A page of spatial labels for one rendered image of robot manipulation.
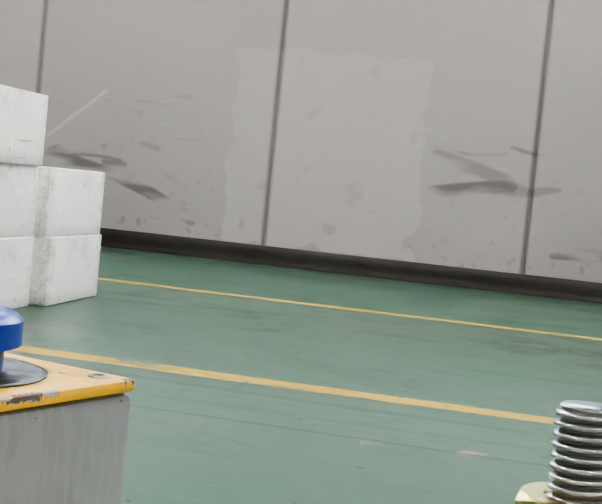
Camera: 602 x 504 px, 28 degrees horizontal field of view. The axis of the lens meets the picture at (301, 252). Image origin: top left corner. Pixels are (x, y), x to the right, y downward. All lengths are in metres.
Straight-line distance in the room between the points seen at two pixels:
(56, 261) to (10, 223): 0.24
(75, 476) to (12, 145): 2.65
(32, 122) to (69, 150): 2.86
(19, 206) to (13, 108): 0.25
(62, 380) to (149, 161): 5.43
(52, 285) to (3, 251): 0.27
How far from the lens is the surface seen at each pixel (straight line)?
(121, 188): 5.77
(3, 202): 2.94
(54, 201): 3.16
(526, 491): 0.17
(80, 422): 0.29
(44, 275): 3.14
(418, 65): 5.45
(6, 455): 0.28
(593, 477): 0.17
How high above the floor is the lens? 0.37
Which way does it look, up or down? 3 degrees down
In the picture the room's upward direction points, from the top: 6 degrees clockwise
